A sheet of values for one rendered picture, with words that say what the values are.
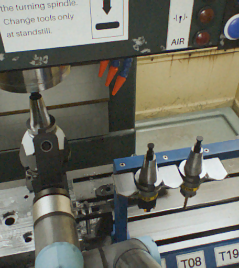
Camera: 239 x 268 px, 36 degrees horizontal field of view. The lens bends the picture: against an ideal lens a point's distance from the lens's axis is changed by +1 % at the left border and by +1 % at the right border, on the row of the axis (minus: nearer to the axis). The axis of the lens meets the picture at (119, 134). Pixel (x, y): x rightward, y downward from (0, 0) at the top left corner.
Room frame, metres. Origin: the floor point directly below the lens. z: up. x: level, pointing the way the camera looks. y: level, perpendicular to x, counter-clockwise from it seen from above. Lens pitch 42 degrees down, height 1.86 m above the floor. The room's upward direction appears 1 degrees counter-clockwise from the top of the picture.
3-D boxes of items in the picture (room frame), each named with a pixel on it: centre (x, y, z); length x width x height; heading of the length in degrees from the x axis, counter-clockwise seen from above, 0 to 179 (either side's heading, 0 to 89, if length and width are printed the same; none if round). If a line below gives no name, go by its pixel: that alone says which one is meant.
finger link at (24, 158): (0.53, 0.18, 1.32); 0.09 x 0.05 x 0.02; 27
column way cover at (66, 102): (1.04, 0.27, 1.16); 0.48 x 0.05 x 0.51; 102
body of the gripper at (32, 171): (0.48, 0.14, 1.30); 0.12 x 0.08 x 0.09; 13
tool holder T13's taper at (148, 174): (0.56, -0.07, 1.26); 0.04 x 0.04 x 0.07
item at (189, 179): (0.59, -0.17, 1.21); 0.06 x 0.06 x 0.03
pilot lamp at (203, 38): (0.46, -0.11, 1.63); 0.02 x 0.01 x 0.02; 102
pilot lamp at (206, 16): (0.46, -0.11, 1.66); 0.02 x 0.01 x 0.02; 102
